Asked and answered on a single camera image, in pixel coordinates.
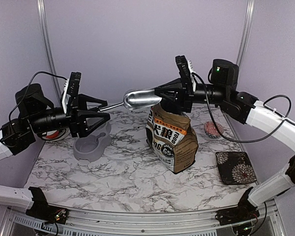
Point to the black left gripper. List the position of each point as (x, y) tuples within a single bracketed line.
[(76, 111)]

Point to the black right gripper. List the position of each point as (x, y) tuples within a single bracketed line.
[(185, 85)]

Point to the metal food scoop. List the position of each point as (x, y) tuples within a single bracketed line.
[(137, 99)]

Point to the brown dog food bag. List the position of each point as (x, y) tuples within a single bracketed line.
[(171, 137)]

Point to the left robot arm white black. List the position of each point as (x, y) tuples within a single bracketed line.
[(37, 116)]

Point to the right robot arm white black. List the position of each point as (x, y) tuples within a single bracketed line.
[(244, 108)]

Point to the grey double pet bowl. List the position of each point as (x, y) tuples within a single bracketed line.
[(92, 147)]

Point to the white orange bowl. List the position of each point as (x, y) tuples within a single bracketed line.
[(52, 135)]

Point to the red patterned small bowl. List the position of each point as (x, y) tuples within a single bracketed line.
[(211, 130)]

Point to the black floral square plate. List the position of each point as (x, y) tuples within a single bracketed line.
[(235, 168)]

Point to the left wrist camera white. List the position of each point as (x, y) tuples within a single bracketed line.
[(71, 89)]

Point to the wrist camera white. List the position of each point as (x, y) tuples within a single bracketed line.
[(185, 71), (71, 89)]

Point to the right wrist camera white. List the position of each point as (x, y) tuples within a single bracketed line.
[(185, 71)]

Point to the front aluminium rail base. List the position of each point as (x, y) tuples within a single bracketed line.
[(81, 222)]

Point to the left aluminium frame post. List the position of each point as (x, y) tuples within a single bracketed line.
[(45, 35)]

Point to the aluminium frame post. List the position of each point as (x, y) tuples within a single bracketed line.
[(45, 35), (248, 21)]

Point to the right aluminium frame post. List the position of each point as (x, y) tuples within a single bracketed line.
[(248, 21)]

